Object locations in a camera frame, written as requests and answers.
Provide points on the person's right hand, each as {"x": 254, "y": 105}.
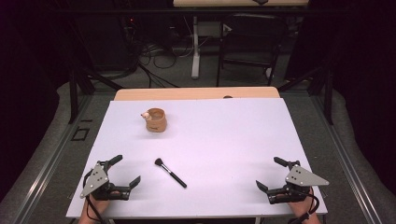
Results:
{"x": 299, "y": 205}

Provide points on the black makeup brush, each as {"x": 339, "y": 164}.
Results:
{"x": 170, "y": 173}

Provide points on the black metal stand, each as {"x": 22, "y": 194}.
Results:
{"x": 327, "y": 90}
{"x": 74, "y": 93}

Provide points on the small brown ceramic cup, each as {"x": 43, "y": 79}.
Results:
{"x": 156, "y": 122}

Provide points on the person's left hand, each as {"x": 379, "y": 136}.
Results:
{"x": 101, "y": 204}

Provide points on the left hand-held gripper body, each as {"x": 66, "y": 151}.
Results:
{"x": 97, "y": 179}

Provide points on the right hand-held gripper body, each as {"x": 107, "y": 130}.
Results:
{"x": 299, "y": 179}

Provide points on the black chair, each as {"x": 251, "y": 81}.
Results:
{"x": 252, "y": 37}

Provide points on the white desk leg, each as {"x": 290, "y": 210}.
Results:
{"x": 195, "y": 53}

